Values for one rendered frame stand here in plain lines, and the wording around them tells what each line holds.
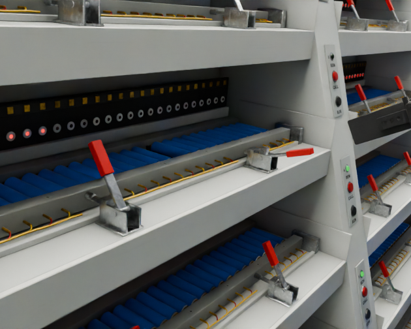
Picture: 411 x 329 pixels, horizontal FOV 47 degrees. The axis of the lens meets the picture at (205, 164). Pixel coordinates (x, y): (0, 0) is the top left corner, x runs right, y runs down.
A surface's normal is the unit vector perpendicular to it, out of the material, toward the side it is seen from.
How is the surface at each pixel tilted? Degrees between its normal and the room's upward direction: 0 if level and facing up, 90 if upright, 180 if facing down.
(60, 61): 108
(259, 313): 18
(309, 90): 90
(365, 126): 90
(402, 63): 90
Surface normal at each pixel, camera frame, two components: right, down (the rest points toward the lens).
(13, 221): 0.78, 0.25
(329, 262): 0.07, -0.95
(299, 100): -0.61, 0.21
